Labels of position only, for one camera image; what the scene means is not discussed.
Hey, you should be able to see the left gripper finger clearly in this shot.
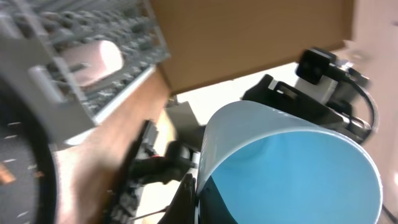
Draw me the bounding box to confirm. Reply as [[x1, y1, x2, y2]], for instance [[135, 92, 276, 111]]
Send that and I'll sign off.
[[158, 174, 196, 224]]

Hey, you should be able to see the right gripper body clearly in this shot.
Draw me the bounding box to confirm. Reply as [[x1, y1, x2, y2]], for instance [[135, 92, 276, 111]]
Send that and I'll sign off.
[[241, 75, 349, 131]]

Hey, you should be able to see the blue plastic cup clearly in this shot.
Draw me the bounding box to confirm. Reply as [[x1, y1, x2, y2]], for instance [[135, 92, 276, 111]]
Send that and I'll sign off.
[[197, 101, 382, 223]]

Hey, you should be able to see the pink plastic cup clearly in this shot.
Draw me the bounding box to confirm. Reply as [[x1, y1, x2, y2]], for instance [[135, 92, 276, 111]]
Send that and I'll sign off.
[[60, 40, 124, 86]]

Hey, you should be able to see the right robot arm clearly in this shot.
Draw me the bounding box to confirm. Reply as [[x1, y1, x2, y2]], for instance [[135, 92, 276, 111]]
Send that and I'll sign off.
[[241, 59, 379, 144]]

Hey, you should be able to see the grey dishwasher rack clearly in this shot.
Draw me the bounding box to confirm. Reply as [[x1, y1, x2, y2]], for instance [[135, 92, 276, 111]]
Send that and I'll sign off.
[[1, 0, 170, 147]]

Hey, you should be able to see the round black tray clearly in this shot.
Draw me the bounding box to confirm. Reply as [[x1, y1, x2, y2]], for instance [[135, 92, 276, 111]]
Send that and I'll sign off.
[[1, 81, 58, 224]]

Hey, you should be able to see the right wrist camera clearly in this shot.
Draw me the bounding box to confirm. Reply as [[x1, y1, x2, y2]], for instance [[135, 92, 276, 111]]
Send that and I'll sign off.
[[295, 48, 349, 105]]

